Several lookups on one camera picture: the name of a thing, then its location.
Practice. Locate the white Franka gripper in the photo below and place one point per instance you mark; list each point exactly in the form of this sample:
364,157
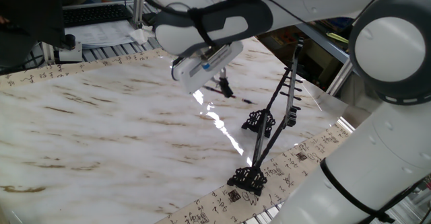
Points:
192,79

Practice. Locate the brown calligraphy brush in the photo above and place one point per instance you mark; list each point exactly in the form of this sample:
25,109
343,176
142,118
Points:
212,89

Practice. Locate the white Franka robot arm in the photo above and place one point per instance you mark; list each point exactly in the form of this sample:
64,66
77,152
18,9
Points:
370,170

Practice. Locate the black carved pen rack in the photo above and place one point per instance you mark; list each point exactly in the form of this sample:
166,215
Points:
247,182

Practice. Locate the bystander bare hand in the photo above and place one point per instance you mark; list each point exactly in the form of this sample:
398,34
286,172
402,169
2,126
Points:
3,19

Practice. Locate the dark box coloured print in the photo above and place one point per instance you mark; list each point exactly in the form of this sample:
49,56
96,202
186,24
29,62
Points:
283,37

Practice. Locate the white crumpled tissue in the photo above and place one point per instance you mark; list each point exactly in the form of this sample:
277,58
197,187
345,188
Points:
141,35

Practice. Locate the yellow green tool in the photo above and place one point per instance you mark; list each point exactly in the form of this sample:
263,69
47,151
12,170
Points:
335,36

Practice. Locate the glossy marble pattern mat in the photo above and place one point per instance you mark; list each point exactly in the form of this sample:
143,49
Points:
101,143

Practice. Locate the white paper stack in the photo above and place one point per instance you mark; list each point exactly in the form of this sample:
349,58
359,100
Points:
101,34

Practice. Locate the black computer keyboard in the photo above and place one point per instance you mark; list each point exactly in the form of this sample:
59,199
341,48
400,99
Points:
94,15

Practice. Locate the beige calligraphy paper sheet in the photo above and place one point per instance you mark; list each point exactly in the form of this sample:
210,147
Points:
50,72

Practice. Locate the silver camera box blue end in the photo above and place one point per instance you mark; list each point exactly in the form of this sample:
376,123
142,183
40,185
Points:
215,58

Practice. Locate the grey shelf rail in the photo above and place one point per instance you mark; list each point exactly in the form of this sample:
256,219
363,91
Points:
323,39

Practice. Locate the aluminium frame leg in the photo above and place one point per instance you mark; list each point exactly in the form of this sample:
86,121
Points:
338,79

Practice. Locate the aluminium upright post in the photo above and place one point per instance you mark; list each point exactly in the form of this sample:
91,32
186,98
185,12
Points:
138,2

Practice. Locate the white mount black knob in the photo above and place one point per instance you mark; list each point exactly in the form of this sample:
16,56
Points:
70,54

